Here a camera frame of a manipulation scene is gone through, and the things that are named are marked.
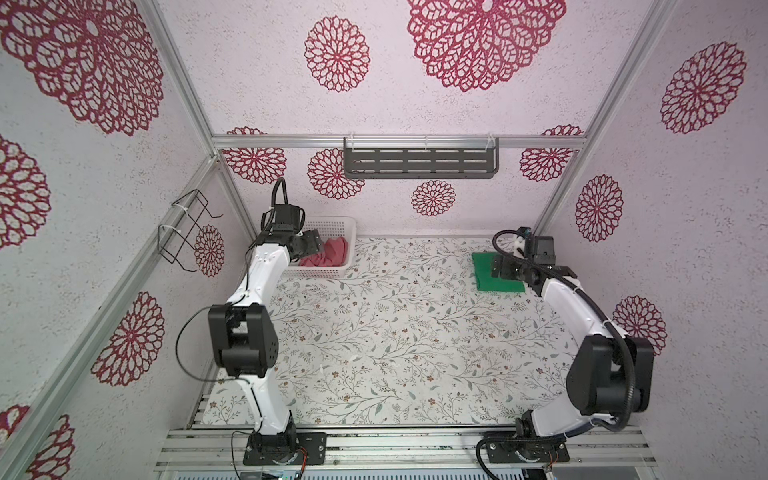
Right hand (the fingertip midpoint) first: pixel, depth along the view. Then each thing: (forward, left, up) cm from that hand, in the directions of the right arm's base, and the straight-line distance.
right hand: (509, 258), depth 90 cm
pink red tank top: (+10, +56, -10) cm, 58 cm away
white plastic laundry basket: (+25, +61, -11) cm, 67 cm away
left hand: (+2, +62, +1) cm, 62 cm away
